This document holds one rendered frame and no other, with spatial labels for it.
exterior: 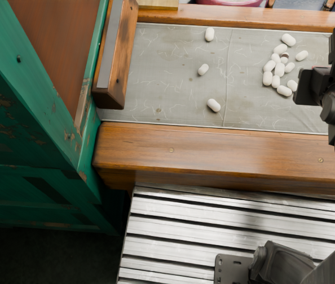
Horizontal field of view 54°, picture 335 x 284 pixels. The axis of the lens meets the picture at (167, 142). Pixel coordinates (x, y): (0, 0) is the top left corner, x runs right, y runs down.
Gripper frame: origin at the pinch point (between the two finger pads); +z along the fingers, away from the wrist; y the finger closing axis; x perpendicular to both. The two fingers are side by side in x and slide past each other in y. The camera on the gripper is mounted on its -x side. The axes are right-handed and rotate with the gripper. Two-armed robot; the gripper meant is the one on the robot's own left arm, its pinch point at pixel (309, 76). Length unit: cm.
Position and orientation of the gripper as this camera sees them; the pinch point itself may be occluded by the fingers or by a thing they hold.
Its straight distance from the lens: 73.4
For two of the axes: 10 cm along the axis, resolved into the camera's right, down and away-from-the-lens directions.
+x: -0.5, 9.0, 4.3
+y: -10.0, -0.7, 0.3
